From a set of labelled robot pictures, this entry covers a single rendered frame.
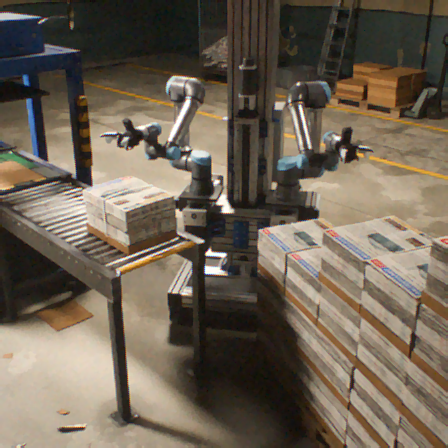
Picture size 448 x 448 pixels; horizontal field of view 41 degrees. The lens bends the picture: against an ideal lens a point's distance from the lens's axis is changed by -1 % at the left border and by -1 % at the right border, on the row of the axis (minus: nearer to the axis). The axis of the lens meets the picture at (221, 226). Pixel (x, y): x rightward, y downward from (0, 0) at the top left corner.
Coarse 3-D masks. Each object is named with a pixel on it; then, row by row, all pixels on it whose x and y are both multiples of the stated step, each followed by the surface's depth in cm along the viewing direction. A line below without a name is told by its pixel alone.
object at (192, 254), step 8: (64, 176) 376; (72, 184) 366; (80, 184) 363; (184, 232) 300; (192, 240) 292; (200, 240) 291; (192, 248) 292; (200, 248) 290; (184, 256) 299; (192, 256) 294; (200, 256) 292; (200, 264) 293
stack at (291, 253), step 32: (320, 224) 301; (288, 256) 271; (320, 256) 269; (288, 288) 276; (320, 288) 249; (288, 320) 281; (320, 320) 253; (352, 320) 230; (256, 352) 326; (288, 352) 287; (320, 352) 256; (352, 352) 233; (384, 352) 213; (288, 384) 294; (320, 384) 262; (352, 384) 238; (384, 384) 215; (352, 416) 241; (384, 416) 219
